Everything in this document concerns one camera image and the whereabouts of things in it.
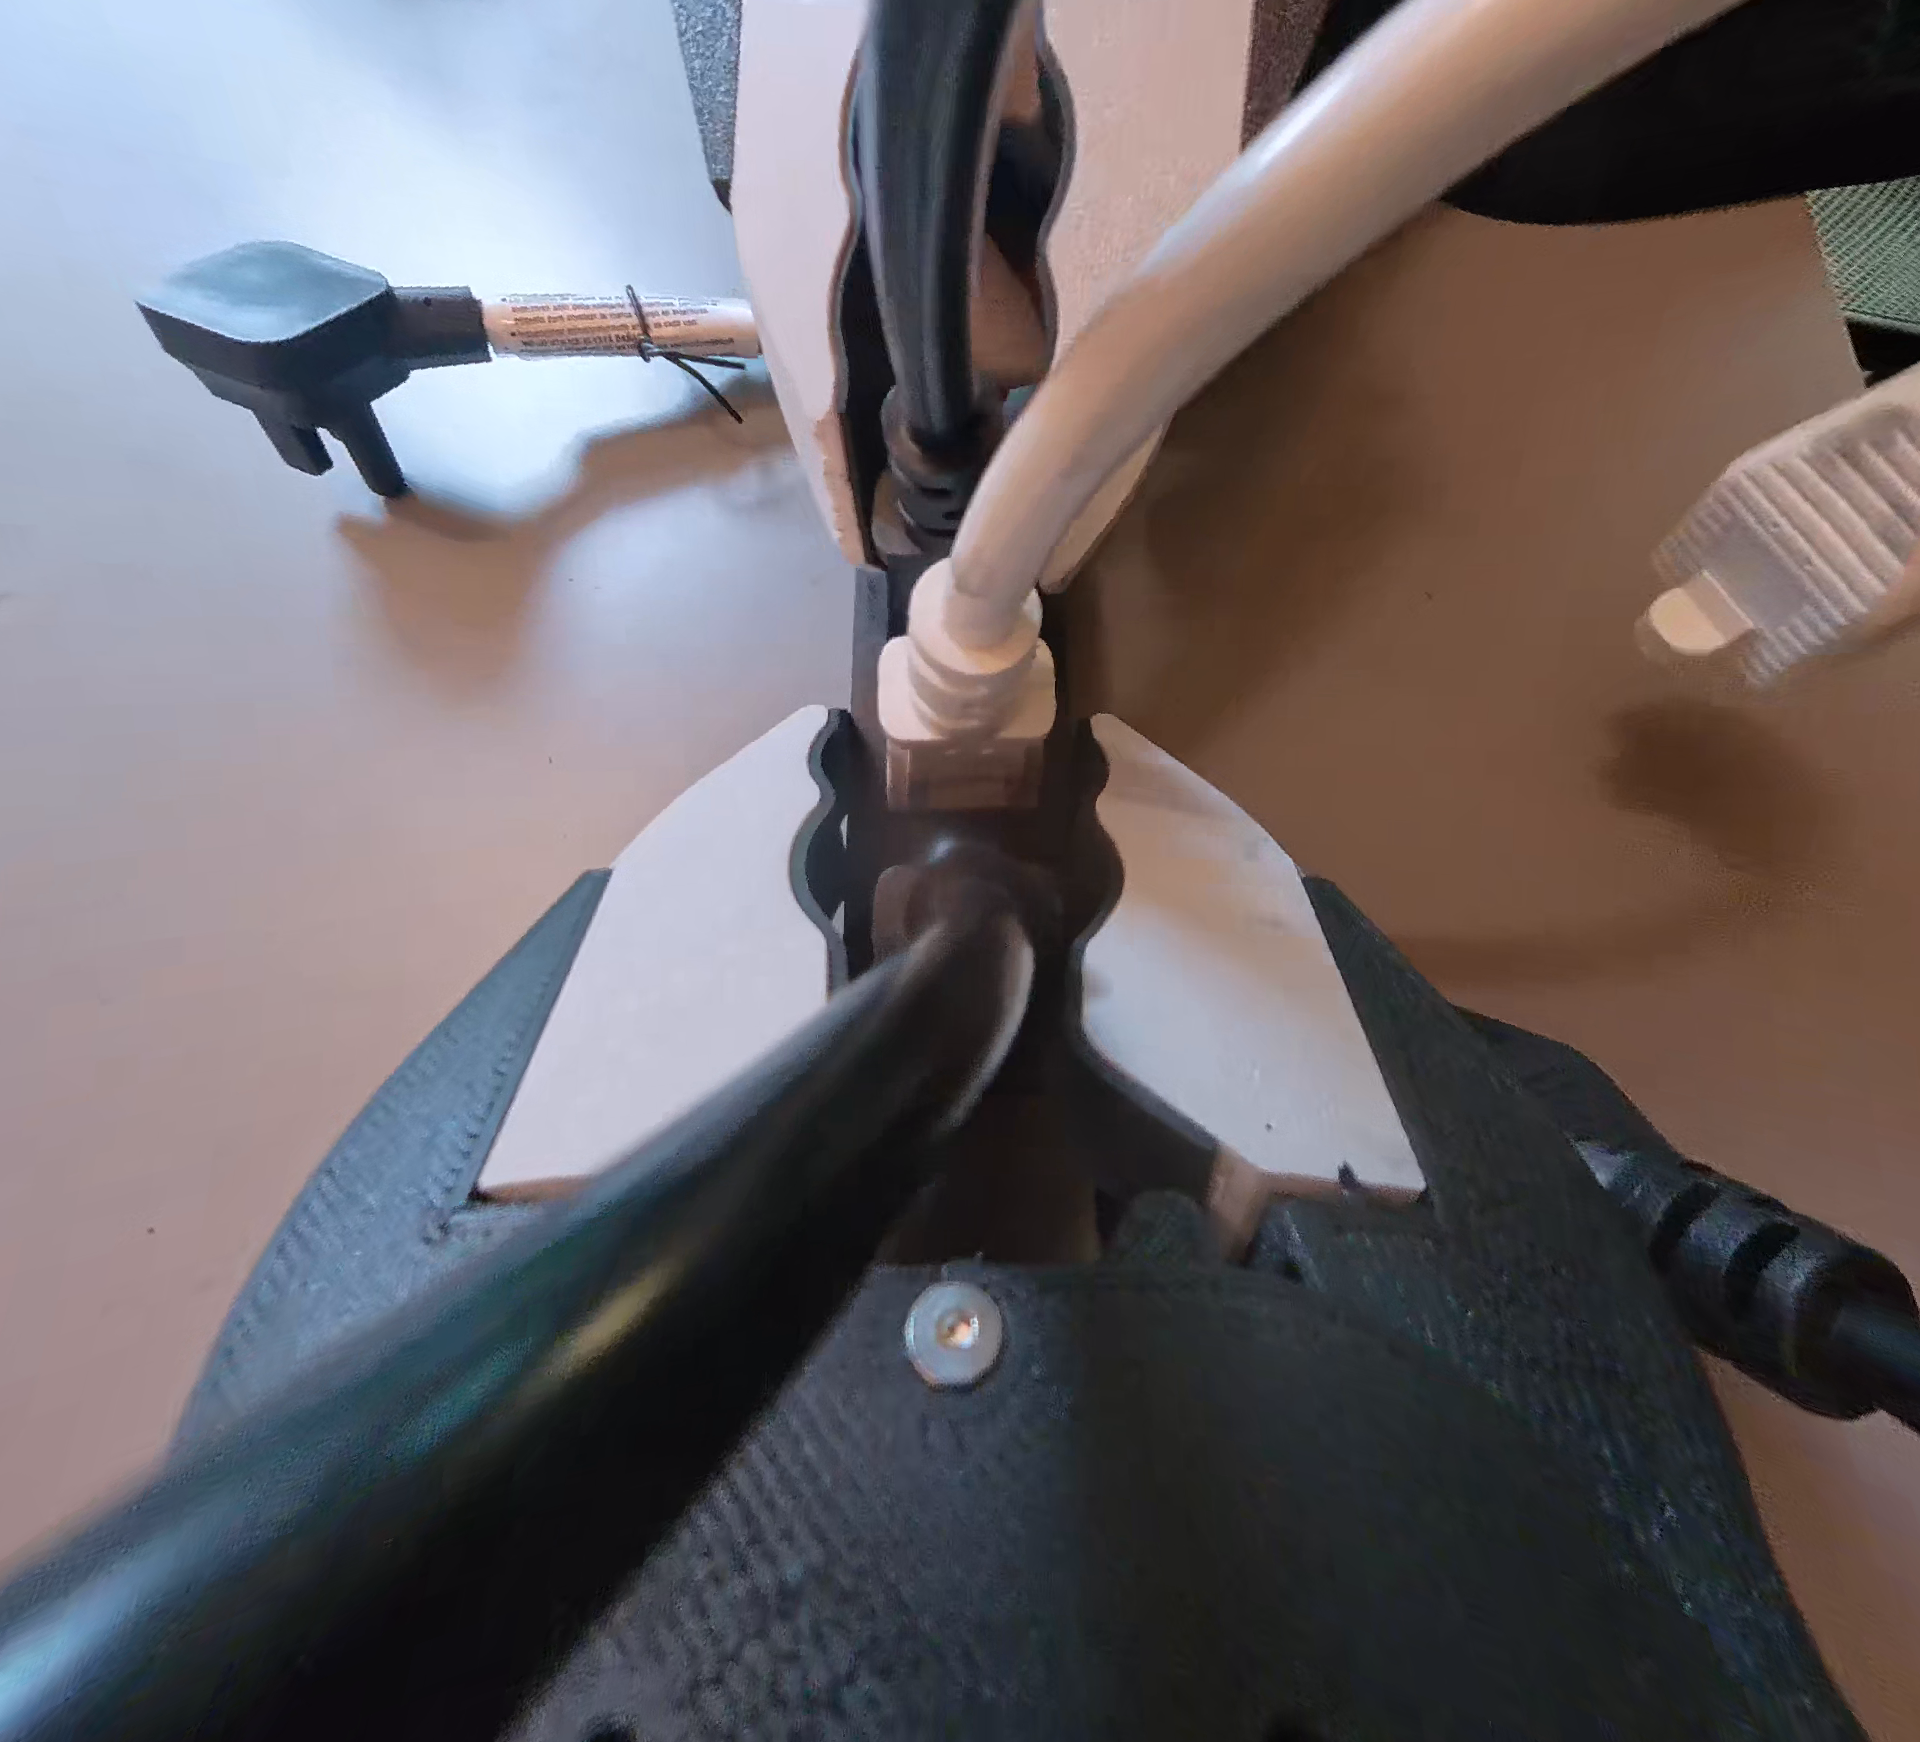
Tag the black power strip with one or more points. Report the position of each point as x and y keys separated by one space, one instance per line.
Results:
x=870 y=630

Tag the grey mesh fabric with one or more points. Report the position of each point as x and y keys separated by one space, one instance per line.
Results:
x=1877 y=259

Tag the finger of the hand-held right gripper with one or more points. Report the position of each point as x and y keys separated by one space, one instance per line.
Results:
x=1156 y=1
x=787 y=122

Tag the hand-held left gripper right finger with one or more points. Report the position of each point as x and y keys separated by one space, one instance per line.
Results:
x=1230 y=1008

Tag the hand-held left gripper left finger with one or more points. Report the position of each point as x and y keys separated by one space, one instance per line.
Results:
x=675 y=964

